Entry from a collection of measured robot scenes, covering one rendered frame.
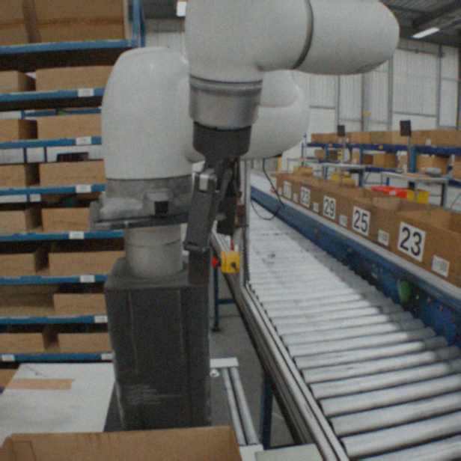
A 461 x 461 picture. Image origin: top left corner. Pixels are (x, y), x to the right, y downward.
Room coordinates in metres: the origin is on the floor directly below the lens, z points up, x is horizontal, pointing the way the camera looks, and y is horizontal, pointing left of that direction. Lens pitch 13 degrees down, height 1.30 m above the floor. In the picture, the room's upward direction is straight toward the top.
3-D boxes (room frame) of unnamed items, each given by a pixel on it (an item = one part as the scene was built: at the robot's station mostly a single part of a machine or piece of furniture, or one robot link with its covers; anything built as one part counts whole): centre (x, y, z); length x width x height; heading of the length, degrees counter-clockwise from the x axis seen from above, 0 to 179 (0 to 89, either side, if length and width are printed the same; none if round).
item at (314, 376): (0.87, -0.42, 0.72); 0.52 x 0.05 x 0.05; 99
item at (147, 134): (0.68, 0.13, 1.36); 0.18 x 0.16 x 0.22; 116
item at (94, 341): (1.74, 0.65, 0.39); 0.40 x 0.30 x 0.10; 99
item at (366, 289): (1.38, -0.34, 0.72); 0.52 x 0.05 x 0.05; 99
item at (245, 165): (1.48, -0.05, 1.11); 0.12 x 0.05 x 0.88; 9
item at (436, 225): (1.26, -0.82, 0.97); 0.39 x 0.29 x 0.17; 9
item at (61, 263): (1.75, 0.65, 0.79); 0.40 x 0.30 x 0.10; 100
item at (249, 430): (0.72, -0.03, 0.74); 0.28 x 0.02 x 0.02; 8
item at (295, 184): (2.81, -0.58, 0.96); 0.39 x 0.29 x 0.17; 9
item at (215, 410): (0.68, 0.14, 0.91); 0.26 x 0.26 x 0.33; 8
